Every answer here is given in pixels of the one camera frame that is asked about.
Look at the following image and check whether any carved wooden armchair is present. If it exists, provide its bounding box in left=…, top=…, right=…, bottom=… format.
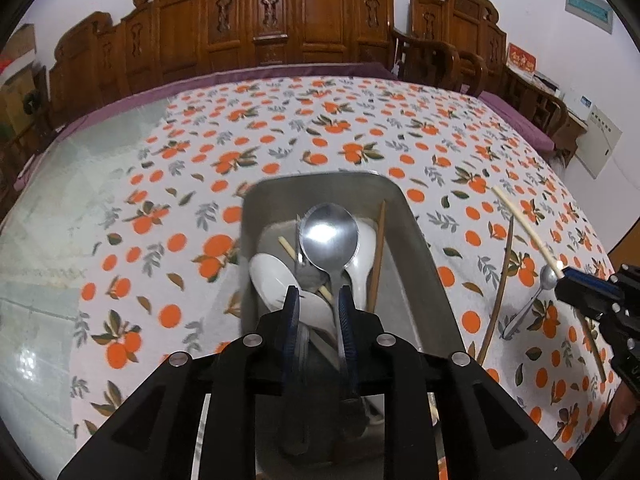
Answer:
left=390, top=0, right=508, bottom=96

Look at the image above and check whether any brown wooden chopstick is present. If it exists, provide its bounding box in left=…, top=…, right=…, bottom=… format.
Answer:
left=477, top=215, right=516, bottom=366
left=577, top=305, right=608, bottom=383
left=366, top=200, right=387, bottom=313

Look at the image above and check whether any white electronic box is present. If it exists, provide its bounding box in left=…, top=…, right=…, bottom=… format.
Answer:
left=565, top=92, right=593, bottom=123

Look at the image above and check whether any long purple seat cushion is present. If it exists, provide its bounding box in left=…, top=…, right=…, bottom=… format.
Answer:
left=12, top=62, right=396, bottom=191

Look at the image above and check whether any orange fruit print tablecloth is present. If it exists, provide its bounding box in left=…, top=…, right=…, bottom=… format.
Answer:
left=70, top=75, right=618, bottom=480

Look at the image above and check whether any large oval metal spoon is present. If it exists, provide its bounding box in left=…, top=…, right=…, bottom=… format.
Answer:
left=299, top=202, right=361, bottom=311

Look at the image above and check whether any carved wooden bench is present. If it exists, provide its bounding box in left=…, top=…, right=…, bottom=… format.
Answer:
left=47, top=0, right=401, bottom=111

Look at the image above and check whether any metal tray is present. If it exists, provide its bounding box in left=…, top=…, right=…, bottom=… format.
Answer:
left=240, top=170, right=468, bottom=480

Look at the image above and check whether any person's right hand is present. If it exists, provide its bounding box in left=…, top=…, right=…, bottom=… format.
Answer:
left=610, top=389, right=637, bottom=436

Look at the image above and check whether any red desk calendar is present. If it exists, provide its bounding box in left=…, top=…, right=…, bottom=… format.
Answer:
left=506, top=42, right=537, bottom=72

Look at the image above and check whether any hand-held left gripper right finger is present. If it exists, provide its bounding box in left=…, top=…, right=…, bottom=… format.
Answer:
left=337, top=285, right=583, bottom=480

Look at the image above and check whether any short purple seat cushion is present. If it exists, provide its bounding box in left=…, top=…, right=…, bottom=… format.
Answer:
left=477, top=90, right=556, bottom=153

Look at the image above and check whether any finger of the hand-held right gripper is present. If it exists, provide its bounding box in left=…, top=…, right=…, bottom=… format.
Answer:
left=555, top=266, right=640, bottom=401

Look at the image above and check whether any brown cardboard box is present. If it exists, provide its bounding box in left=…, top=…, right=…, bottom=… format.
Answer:
left=0, top=24, right=37, bottom=121

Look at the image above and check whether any stack of papers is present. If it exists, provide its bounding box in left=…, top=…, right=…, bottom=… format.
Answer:
left=532, top=72, right=563, bottom=98

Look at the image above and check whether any light bamboo chopstick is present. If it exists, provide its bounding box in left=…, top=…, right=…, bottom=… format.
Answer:
left=278, top=236, right=333, bottom=303
left=491, top=186, right=563, bottom=273

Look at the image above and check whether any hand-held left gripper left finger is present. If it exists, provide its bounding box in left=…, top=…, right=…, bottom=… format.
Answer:
left=57, top=285, right=301, bottom=480

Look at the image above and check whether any grey wall panel box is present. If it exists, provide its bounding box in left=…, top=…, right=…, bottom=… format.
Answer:
left=565, top=0, right=615, bottom=36

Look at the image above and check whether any small metal spoon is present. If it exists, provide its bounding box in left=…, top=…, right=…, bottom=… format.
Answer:
left=500, top=264, right=561, bottom=338

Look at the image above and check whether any white ceramic spoon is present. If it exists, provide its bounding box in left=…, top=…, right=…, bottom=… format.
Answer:
left=342, top=220, right=378, bottom=311
left=249, top=252, right=338, bottom=356

